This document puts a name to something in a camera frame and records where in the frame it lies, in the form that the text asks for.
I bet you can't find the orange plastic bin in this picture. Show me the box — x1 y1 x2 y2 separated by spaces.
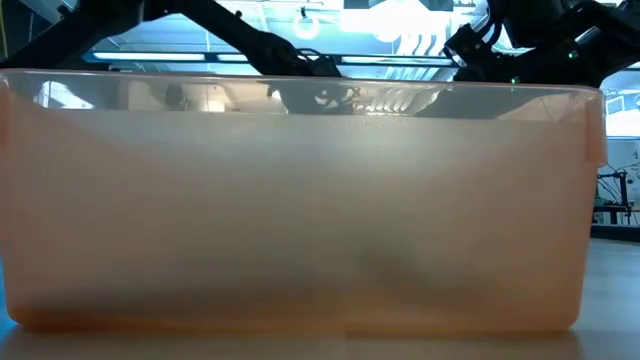
0 67 609 335

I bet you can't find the black equipment rack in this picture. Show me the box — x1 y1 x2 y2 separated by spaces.
593 168 640 242

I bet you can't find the ring-shaped ceiling lamp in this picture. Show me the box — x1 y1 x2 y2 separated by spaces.
292 13 322 42

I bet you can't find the black overhead beam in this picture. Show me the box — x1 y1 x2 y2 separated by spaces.
82 49 459 69

